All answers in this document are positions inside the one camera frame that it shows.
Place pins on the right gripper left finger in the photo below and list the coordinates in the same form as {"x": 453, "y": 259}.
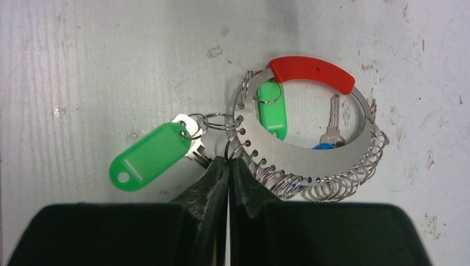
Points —
{"x": 188, "y": 230}

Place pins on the silver key on blue tag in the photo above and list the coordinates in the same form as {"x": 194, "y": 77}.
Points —
{"x": 333, "y": 135}

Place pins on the green capped key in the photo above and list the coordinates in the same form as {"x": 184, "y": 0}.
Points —
{"x": 141, "y": 163}

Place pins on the green key tag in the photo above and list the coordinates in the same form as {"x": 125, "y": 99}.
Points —
{"x": 272, "y": 109}

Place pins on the blue key tag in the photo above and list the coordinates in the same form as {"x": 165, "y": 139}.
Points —
{"x": 307, "y": 168}

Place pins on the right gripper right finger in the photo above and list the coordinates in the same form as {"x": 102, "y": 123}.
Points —
{"x": 268, "y": 231}

